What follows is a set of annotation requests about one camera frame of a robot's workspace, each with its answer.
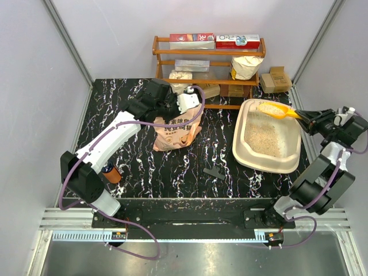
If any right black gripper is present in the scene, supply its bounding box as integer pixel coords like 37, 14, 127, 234
293, 108, 340, 137

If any yellow plastic litter scoop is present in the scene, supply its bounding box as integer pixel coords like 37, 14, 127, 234
257, 102, 301, 120

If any pink cat litter bag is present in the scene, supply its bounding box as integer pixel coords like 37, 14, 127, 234
153, 104, 203, 152

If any black bag clip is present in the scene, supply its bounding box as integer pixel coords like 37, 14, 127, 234
203, 166, 225, 180

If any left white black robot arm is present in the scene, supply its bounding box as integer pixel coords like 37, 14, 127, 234
60, 79, 187, 227

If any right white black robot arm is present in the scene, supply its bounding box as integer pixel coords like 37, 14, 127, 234
261, 106, 367, 228

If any beige litter box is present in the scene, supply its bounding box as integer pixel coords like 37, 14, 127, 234
232, 99, 301, 174

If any silver box middle shelf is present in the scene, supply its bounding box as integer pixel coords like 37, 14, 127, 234
174, 59, 210, 72

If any dark brown box under shelf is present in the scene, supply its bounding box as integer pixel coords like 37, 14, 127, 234
220, 85, 253, 98

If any red silver box left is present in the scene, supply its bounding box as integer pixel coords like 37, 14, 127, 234
169, 33, 215, 49

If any red white box right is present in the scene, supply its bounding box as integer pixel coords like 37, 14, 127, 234
215, 34, 260, 49

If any white bag lower shelf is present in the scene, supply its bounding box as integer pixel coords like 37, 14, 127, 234
169, 70, 193, 95

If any brown cardboard boxes right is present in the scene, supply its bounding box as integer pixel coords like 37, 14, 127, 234
260, 66, 292, 94

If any wooden shelf rack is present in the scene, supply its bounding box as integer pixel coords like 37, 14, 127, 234
152, 36, 266, 99

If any orange spray bottle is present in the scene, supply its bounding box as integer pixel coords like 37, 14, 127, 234
101, 162, 122, 184

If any white paper bag on shelf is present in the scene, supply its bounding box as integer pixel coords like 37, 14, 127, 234
230, 56, 264, 81

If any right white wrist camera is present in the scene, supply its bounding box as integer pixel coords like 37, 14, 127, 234
333, 106, 355, 127

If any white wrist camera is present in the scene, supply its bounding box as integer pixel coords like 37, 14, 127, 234
333, 106, 355, 127
177, 86, 200, 114

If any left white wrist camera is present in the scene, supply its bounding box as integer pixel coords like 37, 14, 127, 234
177, 86, 200, 114

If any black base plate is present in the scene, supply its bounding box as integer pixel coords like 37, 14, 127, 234
91, 198, 296, 229

